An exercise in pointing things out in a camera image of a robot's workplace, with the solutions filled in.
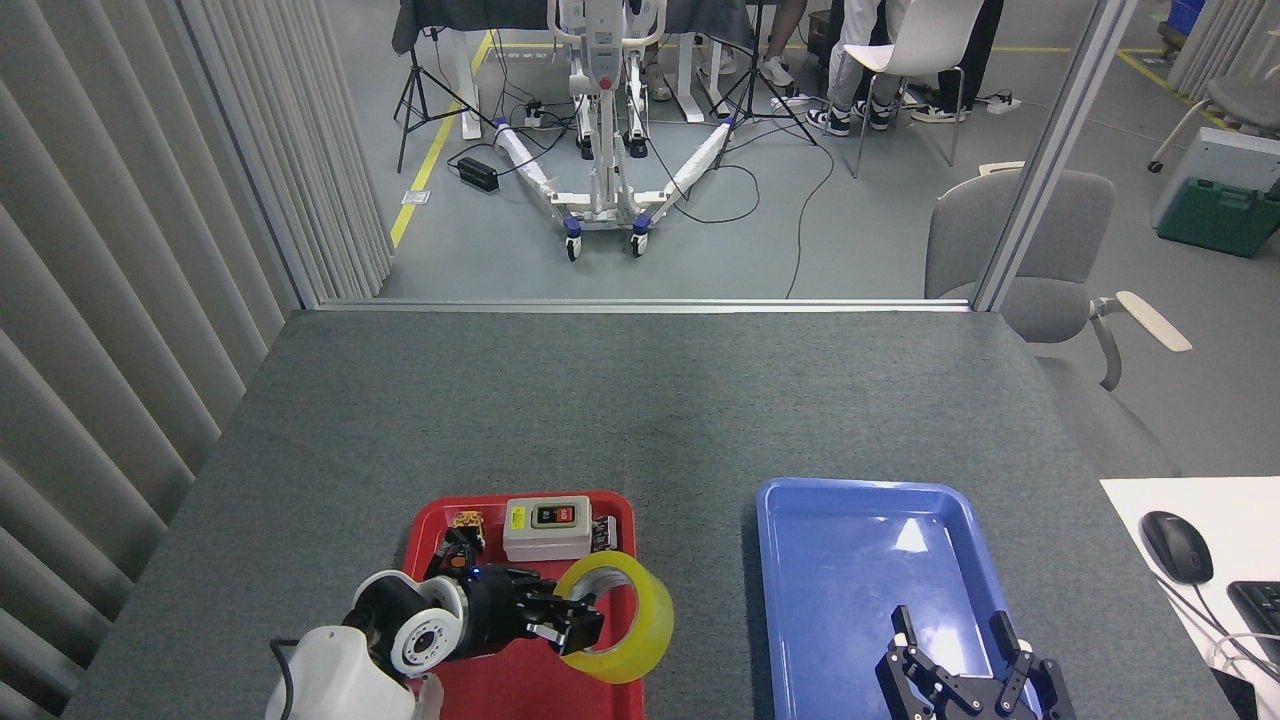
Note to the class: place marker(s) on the white wheeled stand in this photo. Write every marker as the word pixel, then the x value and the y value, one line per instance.
pixel 606 150

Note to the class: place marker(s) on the black orange push button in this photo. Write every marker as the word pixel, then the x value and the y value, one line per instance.
pixel 466 521

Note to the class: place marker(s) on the silver frame rail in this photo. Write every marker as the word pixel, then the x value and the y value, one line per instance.
pixel 640 305

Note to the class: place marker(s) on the white side table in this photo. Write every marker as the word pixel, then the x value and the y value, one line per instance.
pixel 1240 520

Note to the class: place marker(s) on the grey chair with white legs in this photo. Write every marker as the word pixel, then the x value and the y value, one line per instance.
pixel 1245 100

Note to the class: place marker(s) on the black computer mouse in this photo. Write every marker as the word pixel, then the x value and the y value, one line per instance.
pixel 1175 545

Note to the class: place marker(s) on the person in light trousers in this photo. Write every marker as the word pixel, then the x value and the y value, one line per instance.
pixel 850 60

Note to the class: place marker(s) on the blue storage bin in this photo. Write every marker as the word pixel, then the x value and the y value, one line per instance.
pixel 1187 15

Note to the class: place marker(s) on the grey vertical blinds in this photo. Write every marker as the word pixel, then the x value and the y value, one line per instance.
pixel 100 250

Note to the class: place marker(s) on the person in dark trousers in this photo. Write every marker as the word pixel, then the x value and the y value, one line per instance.
pixel 975 60

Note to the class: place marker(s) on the grey metal box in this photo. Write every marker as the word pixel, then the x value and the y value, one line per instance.
pixel 1235 160

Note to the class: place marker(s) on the green plastic case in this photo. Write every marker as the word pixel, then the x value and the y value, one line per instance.
pixel 1215 225

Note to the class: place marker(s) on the red plastic tray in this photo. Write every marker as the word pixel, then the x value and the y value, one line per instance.
pixel 520 690

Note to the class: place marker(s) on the blue plastic tray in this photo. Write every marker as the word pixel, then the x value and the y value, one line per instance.
pixel 830 580

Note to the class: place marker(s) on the black keyboard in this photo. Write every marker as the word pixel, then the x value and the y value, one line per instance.
pixel 1262 610

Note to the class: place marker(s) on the grey switch box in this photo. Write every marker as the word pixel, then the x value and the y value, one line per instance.
pixel 545 540

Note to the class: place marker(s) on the yellow tape roll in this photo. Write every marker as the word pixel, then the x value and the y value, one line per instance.
pixel 650 620

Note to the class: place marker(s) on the grey office chair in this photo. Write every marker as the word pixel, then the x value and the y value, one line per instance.
pixel 1040 230

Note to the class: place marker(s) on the black power adapter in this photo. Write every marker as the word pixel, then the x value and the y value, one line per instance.
pixel 478 174

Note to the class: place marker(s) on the small black switch module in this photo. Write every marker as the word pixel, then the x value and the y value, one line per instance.
pixel 603 533

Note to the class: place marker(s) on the silver frame post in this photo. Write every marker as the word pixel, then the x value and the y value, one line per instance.
pixel 1050 150

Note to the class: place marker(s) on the black tripod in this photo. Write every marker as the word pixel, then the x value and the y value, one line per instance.
pixel 412 85
pixel 752 80

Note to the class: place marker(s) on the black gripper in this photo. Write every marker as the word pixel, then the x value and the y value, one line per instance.
pixel 495 615

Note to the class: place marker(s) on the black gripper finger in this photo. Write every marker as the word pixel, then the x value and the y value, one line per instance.
pixel 905 630
pixel 1005 635

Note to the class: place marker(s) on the white plastic chair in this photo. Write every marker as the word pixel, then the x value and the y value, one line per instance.
pixel 920 35

